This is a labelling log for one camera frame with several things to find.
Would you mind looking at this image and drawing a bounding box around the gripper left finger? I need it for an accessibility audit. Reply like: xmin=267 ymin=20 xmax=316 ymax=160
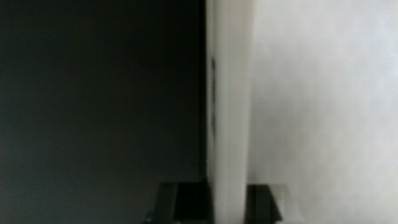
xmin=144 ymin=182 xmax=210 ymax=224

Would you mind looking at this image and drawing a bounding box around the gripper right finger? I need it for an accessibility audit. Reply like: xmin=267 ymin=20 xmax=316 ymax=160
xmin=245 ymin=184 xmax=284 ymax=224

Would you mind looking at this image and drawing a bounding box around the white desk top tray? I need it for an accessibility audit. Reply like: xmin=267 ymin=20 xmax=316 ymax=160
xmin=204 ymin=0 xmax=398 ymax=224

